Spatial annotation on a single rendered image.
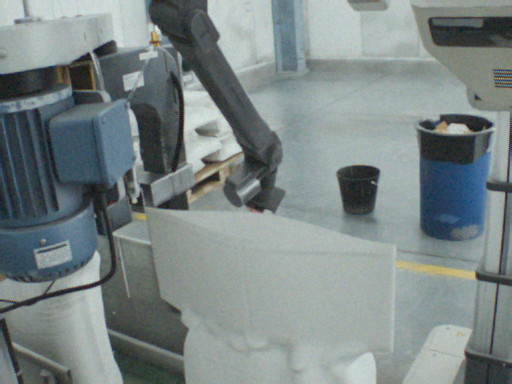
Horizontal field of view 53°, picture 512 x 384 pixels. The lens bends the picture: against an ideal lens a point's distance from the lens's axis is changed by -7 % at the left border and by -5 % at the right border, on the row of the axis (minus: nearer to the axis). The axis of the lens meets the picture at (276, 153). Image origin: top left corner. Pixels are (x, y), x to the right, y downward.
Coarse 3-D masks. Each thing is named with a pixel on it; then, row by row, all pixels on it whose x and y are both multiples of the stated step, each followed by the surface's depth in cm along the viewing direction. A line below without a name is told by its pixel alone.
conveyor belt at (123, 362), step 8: (112, 352) 163; (120, 360) 159; (128, 360) 159; (136, 360) 159; (120, 368) 156; (128, 368) 156; (136, 368) 155; (144, 368) 155; (152, 368) 155; (160, 368) 155; (128, 376) 152; (136, 376) 152; (144, 376) 152; (152, 376) 152; (160, 376) 151; (168, 376) 151; (176, 376) 151
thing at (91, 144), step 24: (72, 120) 62; (96, 120) 61; (120, 120) 68; (72, 144) 63; (96, 144) 63; (120, 144) 68; (72, 168) 64; (96, 168) 63; (120, 168) 67; (96, 192) 69
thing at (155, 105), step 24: (120, 48) 116; (96, 72) 94; (120, 72) 100; (144, 72) 105; (168, 72) 112; (120, 96) 100; (144, 96) 106; (168, 96) 112; (144, 120) 113; (168, 120) 113; (144, 144) 115; (168, 144) 114; (144, 168) 117; (168, 168) 115
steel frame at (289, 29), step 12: (144, 0) 655; (276, 0) 930; (288, 0) 923; (300, 0) 924; (276, 12) 934; (288, 12) 930; (300, 12) 927; (276, 24) 938; (288, 24) 936; (300, 24) 931; (276, 36) 941; (288, 36) 943; (300, 36) 934; (276, 48) 946; (288, 48) 950; (300, 48) 938; (288, 60) 957; (300, 60) 942; (276, 72) 949; (288, 72) 938; (300, 72) 937
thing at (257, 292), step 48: (192, 240) 95; (240, 240) 87; (288, 240) 94; (336, 240) 87; (192, 288) 100; (240, 288) 90; (288, 288) 87; (336, 288) 85; (384, 288) 82; (192, 336) 101; (240, 336) 94; (288, 336) 90; (336, 336) 88; (384, 336) 85
